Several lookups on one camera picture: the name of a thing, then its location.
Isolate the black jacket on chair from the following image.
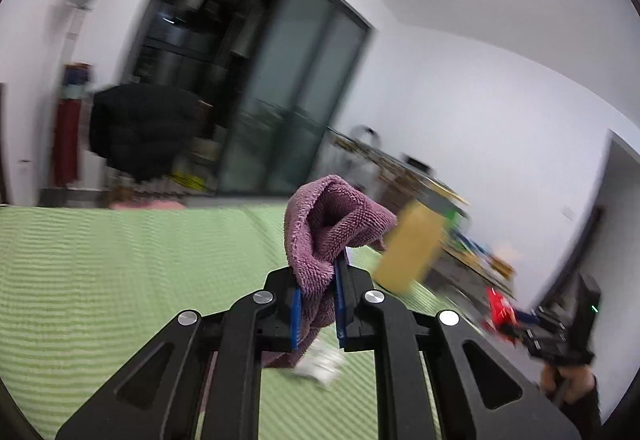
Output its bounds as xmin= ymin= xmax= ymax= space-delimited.
xmin=88 ymin=84 xmax=209 ymax=183

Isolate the green checkered tablecloth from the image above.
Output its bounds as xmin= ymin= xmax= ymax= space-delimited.
xmin=0 ymin=202 xmax=452 ymax=440

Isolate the dark glass sliding door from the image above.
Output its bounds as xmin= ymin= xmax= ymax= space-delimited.
xmin=218 ymin=0 xmax=369 ymax=196

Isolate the crumpled white plastic wrap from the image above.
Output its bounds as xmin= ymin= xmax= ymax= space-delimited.
xmin=293 ymin=339 xmax=345 ymax=387

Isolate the purple towel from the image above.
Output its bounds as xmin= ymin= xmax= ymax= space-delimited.
xmin=262 ymin=174 xmax=397 ymax=368

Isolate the cluttered low table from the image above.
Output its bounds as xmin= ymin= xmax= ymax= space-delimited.
xmin=329 ymin=129 xmax=515 ymax=296

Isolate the red blue hanging cloth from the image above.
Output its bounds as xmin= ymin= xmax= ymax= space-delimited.
xmin=51 ymin=63 xmax=92 ymax=188

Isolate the person's right hand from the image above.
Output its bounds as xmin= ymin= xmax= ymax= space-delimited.
xmin=539 ymin=364 xmax=596 ymax=406

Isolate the floor lamp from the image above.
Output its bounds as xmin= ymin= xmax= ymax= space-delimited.
xmin=58 ymin=0 xmax=96 ymax=82

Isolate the red snack packet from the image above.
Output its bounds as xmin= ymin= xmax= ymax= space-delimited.
xmin=484 ymin=287 xmax=518 ymax=336

